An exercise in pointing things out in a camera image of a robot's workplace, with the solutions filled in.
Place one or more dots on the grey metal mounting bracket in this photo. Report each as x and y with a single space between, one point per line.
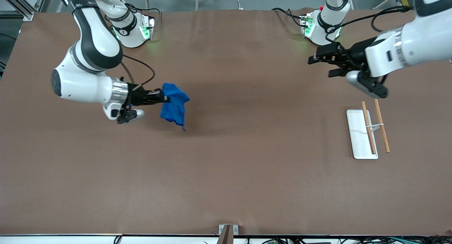
235 230

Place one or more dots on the aluminium profile frame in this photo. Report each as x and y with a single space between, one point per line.
21 9

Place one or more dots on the blue microfibre towel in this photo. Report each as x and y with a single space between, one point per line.
174 106

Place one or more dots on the brown paper table cover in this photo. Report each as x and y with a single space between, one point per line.
226 166

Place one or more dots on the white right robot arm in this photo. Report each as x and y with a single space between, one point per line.
95 42

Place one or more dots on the white rack with wooden bars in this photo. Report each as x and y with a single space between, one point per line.
358 138

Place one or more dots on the brown camera mount post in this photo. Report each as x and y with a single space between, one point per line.
225 237

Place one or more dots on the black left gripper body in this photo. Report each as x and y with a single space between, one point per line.
356 54

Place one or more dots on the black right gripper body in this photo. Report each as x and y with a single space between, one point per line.
138 96

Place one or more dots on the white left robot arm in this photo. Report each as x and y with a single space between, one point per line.
423 42

